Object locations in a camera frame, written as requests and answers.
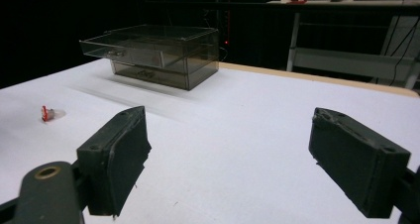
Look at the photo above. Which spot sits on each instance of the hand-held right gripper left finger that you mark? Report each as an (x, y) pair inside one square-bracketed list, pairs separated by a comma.
[(114, 158)]

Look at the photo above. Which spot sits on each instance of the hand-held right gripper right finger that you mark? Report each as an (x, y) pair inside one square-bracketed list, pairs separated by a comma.
[(358, 164)]

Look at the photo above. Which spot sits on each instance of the small clear red-capped vial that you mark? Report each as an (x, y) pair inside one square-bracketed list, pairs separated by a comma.
[(49, 113)]

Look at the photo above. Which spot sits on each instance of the smoky transparent drawer box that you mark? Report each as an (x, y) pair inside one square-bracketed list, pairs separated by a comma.
[(155, 57)]

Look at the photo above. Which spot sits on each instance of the white metal rack desk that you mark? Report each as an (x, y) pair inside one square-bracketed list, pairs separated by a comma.
[(350, 39)]

